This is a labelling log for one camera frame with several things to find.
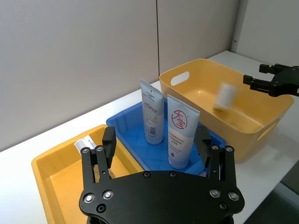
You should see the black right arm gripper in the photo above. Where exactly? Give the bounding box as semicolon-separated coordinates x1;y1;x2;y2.
242;63;299;98

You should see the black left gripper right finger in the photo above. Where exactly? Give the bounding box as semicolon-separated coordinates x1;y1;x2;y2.
194;126;237;191

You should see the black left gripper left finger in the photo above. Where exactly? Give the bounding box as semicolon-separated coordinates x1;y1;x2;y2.
80;126;117;192

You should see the white tube with yellow cap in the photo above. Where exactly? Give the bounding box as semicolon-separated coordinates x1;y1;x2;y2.
213;81;241;113

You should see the small white tube blue print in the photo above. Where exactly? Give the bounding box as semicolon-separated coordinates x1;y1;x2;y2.
74;135;97;154

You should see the blue plastic tray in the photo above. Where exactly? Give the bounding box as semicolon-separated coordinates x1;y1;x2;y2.
106;98;227;177

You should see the deep yellow plastic basket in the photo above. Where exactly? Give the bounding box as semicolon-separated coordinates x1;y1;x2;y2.
159;58;295;162

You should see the white tube with red emblem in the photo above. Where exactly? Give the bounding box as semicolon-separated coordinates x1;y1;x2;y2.
166;94;201;169

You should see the shallow yellow plastic tray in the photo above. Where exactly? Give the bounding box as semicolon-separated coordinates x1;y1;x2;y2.
31;124;144;224

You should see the white tube with text label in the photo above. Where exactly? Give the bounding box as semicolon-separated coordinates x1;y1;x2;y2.
139;78;165;146

